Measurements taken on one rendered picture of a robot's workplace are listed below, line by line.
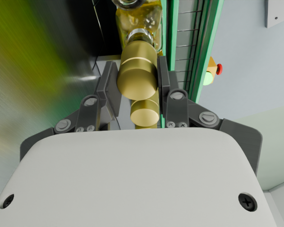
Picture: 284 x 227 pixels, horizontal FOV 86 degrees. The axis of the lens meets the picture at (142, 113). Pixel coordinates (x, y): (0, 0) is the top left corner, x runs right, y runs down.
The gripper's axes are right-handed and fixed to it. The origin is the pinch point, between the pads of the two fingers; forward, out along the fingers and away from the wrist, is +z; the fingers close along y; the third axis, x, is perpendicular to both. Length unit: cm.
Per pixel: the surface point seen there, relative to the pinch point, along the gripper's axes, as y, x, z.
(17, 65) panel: -12.2, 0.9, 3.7
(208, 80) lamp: 18.9, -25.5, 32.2
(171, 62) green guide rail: 5.2, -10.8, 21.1
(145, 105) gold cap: 0.3, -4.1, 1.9
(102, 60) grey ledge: -13.4, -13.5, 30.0
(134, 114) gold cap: -1.1, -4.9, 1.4
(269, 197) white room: 343, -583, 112
